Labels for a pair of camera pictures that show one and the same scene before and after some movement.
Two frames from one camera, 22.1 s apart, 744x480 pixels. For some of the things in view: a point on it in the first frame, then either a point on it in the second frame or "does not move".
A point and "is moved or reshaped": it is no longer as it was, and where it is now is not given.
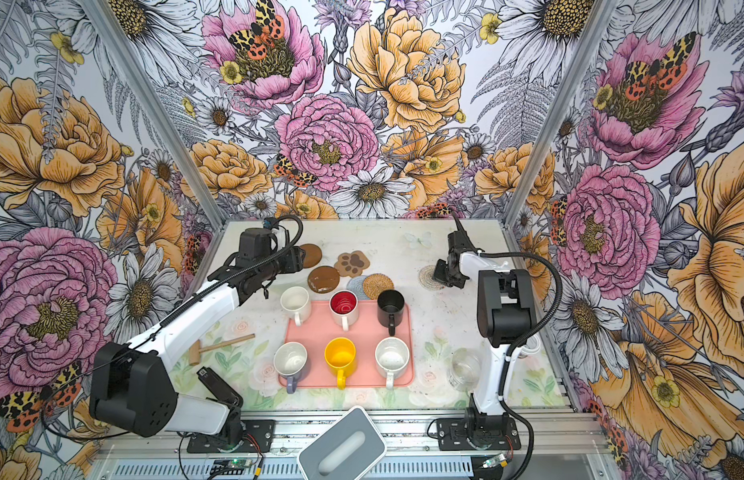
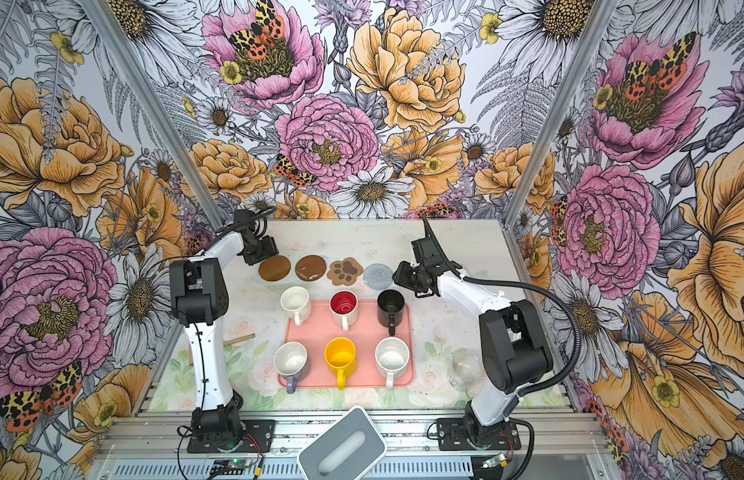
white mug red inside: [344, 307] does not move
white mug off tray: [295, 304] does not move
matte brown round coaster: [313, 255] is moved or reshaped
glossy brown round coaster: [323, 279] is moved or reshaped
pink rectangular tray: [319, 328] does not move
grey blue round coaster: [355, 284] to [377, 276]
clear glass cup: [463, 369] does not move
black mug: [391, 308] does not move
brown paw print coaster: [351, 264] is moved or reshaped
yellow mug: [341, 357] does not move
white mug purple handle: [290, 359] does not move
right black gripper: [439, 276] to [401, 278]
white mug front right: [391, 358] does not move
